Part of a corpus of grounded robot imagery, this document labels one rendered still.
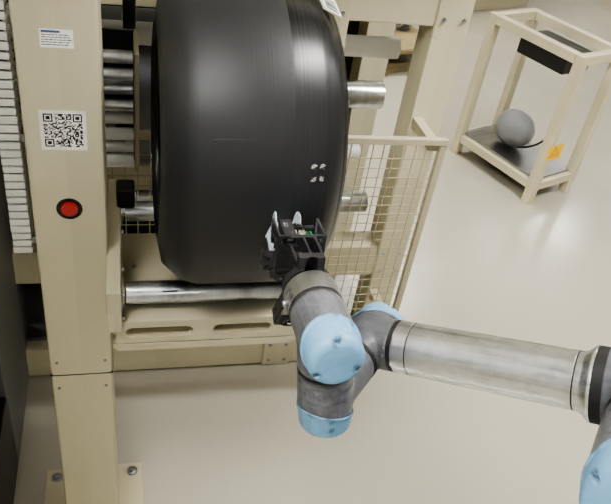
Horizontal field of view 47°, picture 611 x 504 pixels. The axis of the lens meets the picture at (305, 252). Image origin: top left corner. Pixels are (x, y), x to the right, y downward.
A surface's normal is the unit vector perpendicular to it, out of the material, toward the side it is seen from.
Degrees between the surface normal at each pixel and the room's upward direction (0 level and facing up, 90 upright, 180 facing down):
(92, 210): 90
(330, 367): 84
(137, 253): 0
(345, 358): 84
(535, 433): 0
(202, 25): 32
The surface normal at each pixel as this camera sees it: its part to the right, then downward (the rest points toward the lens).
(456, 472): 0.14, -0.79
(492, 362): -0.48, -0.29
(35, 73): 0.21, 0.61
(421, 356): -0.54, 0.05
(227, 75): 0.25, -0.11
